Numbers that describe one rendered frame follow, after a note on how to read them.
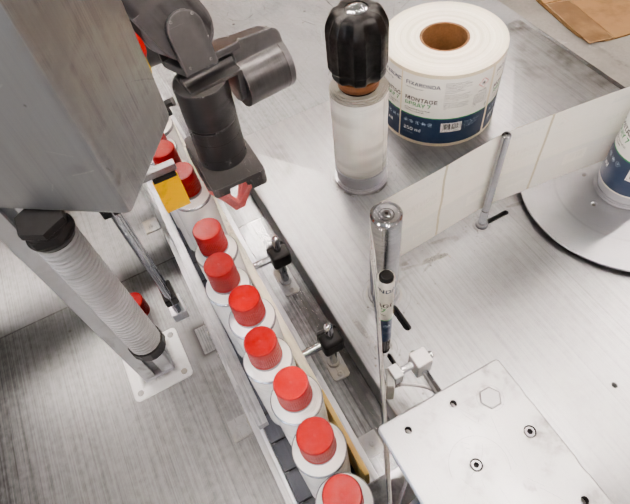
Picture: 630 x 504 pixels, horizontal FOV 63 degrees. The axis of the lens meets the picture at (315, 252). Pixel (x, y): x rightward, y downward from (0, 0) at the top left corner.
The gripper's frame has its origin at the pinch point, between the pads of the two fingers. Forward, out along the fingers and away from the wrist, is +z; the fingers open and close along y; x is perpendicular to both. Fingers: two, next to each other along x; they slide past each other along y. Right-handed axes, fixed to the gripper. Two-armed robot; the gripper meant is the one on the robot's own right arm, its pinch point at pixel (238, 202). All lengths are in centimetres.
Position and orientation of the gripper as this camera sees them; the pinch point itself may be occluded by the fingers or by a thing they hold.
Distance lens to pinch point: 69.9
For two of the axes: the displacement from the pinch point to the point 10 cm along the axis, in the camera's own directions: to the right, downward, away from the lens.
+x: -8.8, 4.3, -2.1
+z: 0.8, 5.6, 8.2
